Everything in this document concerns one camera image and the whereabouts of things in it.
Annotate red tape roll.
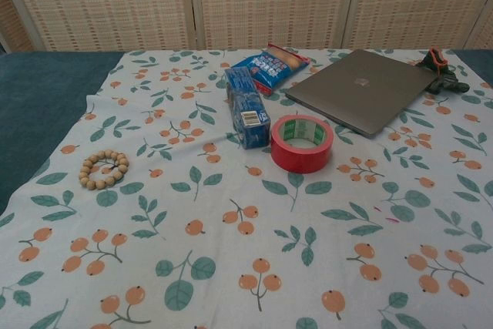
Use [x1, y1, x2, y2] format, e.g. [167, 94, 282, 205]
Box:
[270, 115, 334, 173]

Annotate grey closed laptop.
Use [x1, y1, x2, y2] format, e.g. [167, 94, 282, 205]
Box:
[284, 49, 436, 139]

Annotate blue snack bag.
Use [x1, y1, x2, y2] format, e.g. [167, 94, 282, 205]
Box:
[231, 42, 312, 96]

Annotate wooden bead bracelet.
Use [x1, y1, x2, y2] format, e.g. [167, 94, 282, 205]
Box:
[79, 149, 129, 190]

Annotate long blue cardboard box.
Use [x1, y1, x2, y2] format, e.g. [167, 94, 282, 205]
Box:
[224, 67, 270, 150]

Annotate floral fruit print tablecloth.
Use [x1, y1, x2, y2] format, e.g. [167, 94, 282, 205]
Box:
[0, 48, 493, 329]

